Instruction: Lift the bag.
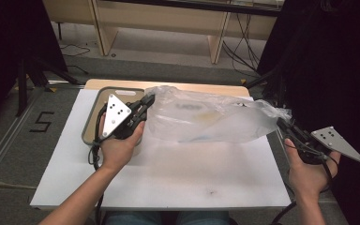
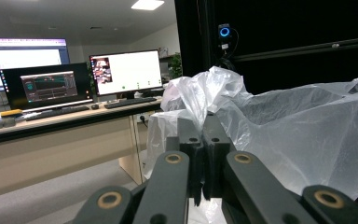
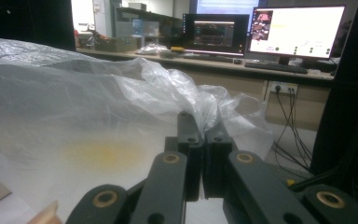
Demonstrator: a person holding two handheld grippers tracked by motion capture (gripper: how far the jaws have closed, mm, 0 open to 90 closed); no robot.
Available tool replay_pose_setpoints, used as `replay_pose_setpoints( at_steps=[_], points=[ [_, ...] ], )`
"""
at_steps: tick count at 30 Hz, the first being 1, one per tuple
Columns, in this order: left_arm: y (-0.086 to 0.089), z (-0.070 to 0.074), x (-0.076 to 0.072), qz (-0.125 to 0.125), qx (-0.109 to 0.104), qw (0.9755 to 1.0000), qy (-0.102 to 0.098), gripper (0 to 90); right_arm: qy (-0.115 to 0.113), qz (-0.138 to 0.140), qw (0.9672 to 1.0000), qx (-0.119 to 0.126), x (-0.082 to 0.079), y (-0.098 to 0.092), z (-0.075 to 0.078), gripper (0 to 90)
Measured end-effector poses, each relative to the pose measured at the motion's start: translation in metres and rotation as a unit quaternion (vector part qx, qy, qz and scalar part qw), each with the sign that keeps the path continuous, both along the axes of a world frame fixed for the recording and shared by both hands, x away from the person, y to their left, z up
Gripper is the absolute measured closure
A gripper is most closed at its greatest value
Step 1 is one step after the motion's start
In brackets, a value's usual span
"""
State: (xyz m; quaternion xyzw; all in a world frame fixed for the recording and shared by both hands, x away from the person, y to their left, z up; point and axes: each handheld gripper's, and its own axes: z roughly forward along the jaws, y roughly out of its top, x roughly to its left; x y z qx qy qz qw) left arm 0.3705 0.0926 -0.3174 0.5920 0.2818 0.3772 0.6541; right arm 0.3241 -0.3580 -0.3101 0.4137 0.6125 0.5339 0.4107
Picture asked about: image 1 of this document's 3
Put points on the person's left hand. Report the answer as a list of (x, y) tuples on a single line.
[(118, 153)]

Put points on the clear plastic bag yellow smiley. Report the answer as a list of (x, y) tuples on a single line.
[(206, 115)]

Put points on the person's right hand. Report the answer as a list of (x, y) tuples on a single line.
[(309, 178)]

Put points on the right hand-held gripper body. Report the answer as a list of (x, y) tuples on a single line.
[(331, 140)]

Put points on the black metal stand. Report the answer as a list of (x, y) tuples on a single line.
[(279, 84)]

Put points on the light wooden table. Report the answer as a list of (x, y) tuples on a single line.
[(200, 87)]

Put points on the person's legs in jeans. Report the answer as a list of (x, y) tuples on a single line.
[(156, 218)]

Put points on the dark curtain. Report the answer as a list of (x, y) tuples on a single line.
[(340, 78), (12, 37)]

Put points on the beige plastic basket grey rim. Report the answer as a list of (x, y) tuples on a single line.
[(90, 125)]

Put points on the black tripod stand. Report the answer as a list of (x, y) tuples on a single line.
[(33, 72)]

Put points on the light wooden desk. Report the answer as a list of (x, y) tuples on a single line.
[(156, 18)]

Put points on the white foam board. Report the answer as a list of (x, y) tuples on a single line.
[(168, 175)]

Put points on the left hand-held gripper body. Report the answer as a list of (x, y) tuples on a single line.
[(115, 115)]

